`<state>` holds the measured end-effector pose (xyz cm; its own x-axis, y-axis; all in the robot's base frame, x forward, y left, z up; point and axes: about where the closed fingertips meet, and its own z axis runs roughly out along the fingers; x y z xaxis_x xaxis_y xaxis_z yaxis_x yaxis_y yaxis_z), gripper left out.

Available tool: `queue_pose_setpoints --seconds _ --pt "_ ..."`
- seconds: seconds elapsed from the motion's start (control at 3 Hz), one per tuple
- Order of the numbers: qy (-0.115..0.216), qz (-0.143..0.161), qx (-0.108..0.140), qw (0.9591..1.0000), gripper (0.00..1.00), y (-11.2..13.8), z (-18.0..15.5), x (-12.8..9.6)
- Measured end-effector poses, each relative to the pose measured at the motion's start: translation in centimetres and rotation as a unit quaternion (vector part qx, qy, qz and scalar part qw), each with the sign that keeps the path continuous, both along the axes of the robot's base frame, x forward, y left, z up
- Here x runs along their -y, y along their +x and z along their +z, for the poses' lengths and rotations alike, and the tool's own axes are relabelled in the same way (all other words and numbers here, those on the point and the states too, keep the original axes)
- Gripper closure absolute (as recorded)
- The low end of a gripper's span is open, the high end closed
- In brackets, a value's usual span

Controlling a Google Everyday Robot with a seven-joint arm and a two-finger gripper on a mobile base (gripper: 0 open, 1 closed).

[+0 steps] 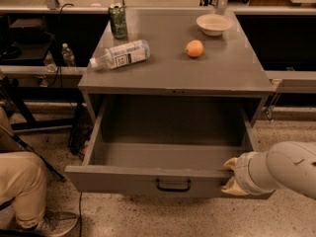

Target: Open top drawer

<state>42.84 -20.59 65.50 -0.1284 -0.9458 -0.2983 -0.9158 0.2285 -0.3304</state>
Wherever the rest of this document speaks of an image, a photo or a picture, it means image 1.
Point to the green soda can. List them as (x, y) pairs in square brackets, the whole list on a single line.
[(118, 21)]

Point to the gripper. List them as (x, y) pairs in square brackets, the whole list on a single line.
[(243, 176)]

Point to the small background water bottle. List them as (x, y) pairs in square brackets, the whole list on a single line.
[(68, 55)]

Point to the grey metal drawer cabinet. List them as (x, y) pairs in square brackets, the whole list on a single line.
[(227, 67)]

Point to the orange fruit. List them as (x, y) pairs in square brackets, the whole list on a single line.
[(194, 48)]

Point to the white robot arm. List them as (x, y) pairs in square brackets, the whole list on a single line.
[(289, 165)]

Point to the grey top drawer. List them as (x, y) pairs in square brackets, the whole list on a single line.
[(160, 146)]

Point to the red apple on floor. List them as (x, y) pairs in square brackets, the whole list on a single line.
[(84, 150)]

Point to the white bowl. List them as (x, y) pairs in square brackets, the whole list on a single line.
[(214, 25)]

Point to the clear plastic water bottle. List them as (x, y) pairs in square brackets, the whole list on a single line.
[(121, 55)]

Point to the grey sneaker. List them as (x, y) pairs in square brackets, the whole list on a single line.
[(56, 224)]

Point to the black tripod leg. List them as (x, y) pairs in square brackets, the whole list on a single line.
[(26, 148)]

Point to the person's leg in khaki trousers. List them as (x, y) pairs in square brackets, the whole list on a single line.
[(23, 180)]

